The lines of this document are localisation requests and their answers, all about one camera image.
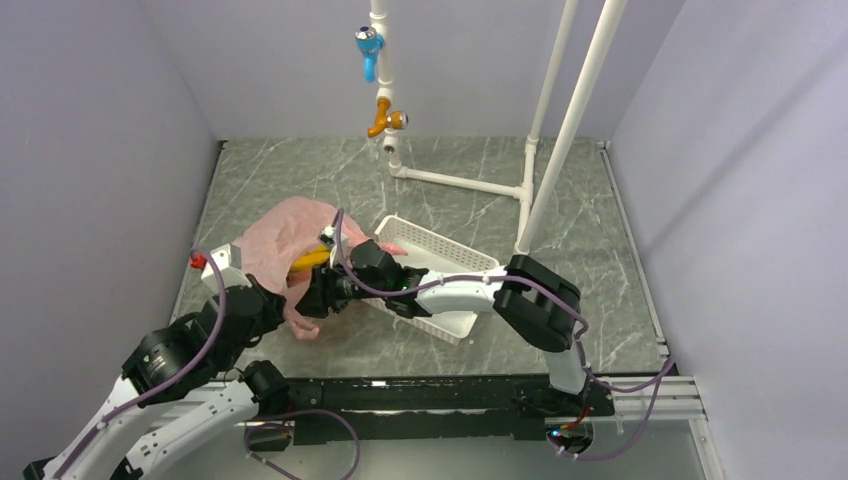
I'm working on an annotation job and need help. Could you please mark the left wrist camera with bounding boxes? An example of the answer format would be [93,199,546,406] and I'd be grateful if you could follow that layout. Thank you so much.
[188,243,251,293]

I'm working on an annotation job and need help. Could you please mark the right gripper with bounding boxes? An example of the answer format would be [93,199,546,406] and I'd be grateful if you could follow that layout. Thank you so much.
[293,257,389,319]

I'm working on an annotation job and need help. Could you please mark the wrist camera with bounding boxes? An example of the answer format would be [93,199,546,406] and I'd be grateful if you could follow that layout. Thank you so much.
[188,243,251,293]
[318,225,348,251]

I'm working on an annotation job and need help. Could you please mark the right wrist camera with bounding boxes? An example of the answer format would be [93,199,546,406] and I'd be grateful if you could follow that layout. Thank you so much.
[318,225,348,251]

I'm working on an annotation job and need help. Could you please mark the orange faucet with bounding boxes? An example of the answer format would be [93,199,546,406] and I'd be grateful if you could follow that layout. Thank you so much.
[366,97,409,138]

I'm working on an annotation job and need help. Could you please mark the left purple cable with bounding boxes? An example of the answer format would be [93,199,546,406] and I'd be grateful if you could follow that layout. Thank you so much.
[49,248,230,480]

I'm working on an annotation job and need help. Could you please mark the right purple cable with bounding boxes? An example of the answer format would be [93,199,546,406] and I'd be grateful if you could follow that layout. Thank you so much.
[331,208,676,463]

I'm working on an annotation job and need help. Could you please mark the yellow fake bananas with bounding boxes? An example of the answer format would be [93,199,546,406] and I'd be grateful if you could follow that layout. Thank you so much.
[290,246,331,272]

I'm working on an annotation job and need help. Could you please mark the pink plastic bag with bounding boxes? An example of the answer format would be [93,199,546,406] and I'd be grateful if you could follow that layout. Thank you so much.
[231,196,411,342]

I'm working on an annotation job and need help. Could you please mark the white plastic basket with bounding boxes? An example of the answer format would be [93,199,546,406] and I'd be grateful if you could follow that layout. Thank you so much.
[364,215,500,345]

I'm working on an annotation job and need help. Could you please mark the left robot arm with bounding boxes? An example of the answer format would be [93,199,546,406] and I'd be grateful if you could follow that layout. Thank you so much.
[23,285,289,479]

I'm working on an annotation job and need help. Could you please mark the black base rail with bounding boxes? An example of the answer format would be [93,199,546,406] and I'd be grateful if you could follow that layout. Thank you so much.
[257,374,615,446]

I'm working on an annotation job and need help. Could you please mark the blue faucet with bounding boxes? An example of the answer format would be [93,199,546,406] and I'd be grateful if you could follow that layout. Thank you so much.
[355,26,384,83]

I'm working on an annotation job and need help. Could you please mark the purple cable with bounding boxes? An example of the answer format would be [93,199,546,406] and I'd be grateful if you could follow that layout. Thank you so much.
[331,208,676,463]
[49,248,230,480]

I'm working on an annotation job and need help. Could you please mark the white pipe frame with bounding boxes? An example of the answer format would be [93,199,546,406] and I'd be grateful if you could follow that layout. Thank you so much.
[366,1,628,254]

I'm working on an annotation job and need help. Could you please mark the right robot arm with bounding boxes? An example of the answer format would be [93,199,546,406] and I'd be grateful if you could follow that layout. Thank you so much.
[296,241,590,415]

